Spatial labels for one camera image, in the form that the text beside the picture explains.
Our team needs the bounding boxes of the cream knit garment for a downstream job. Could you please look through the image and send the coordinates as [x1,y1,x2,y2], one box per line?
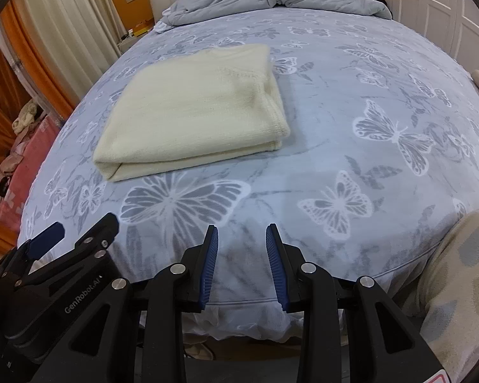
[93,44,291,183]

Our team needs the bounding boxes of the butterfly print bed blanket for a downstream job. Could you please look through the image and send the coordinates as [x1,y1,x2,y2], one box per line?
[17,8,479,308]

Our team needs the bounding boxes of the pink blanket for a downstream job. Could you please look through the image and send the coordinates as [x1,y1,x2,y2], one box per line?
[0,115,61,237]

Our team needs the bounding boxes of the white wardrobe doors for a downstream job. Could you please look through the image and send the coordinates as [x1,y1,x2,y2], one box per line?
[361,0,479,65]

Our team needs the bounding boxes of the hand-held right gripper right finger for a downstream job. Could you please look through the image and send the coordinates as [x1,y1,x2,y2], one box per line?
[265,223,445,383]

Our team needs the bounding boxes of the beige cloth bundle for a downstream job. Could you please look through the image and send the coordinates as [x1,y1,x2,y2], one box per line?
[11,101,39,133]

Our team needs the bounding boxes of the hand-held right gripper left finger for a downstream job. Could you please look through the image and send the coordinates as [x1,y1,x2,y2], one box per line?
[28,224,220,383]

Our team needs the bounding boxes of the cream curtain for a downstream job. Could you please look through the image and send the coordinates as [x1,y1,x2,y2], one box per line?
[14,0,123,105]

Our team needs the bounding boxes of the person's patterned pajama leg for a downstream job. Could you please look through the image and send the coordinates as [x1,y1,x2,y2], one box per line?
[416,207,479,383]

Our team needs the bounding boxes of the yellow bedside item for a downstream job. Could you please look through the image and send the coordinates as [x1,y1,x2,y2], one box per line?
[127,21,155,39]

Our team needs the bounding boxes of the orange curtain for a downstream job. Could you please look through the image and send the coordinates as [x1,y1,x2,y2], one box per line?
[0,0,77,240]

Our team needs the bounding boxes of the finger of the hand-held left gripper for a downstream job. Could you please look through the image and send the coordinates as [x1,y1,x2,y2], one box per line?
[14,212,120,289]
[0,221,67,288]

